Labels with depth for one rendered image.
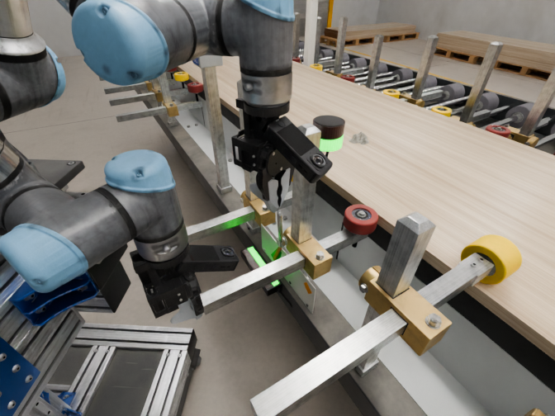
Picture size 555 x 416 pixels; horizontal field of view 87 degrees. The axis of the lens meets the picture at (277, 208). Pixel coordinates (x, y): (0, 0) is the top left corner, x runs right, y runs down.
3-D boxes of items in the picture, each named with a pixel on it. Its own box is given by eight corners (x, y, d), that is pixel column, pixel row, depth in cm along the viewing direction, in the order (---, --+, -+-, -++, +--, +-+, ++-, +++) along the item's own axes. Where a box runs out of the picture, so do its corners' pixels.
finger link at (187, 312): (173, 328, 58) (162, 300, 52) (202, 314, 60) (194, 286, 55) (177, 341, 56) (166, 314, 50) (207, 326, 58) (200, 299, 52)
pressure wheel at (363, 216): (353, 262, 74) (361, 227, 67) (332, 242, 79) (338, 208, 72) (376, 249, 77) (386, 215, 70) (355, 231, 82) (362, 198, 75)
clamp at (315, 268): (312, 281, 66) (315, 266, 63) (282, 243, 75) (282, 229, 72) (332, 271, 68) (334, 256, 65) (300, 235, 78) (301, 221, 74)
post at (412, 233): (356, 387, 66) (420, 229, 36) (345, 373, 69) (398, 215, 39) (367, 378, 68) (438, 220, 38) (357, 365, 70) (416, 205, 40)
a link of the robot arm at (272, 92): (302, 69, 43) (266, 82, 38) (301, 101, 46) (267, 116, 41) (263, 62, 47) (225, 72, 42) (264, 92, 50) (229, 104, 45)
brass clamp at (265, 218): (258, 229, 85) (258, 215, 82) (239, 204, 94) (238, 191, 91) (277, 221, 88) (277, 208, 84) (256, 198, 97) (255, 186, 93)
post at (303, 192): (295, 295, 81) (305, 130, 51) (288, 286, 83) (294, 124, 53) (305, 290, 82) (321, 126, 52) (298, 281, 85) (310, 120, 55)
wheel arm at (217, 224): (173, 252, 78) (170, 240, 75) (170, 244, 80) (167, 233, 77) (308, 200, 95) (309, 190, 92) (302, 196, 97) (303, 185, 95)
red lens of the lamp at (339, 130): (324, 141, 53) (326, 130, 52) (305, 130, 57) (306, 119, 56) (350, 134, 55) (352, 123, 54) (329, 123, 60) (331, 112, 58)
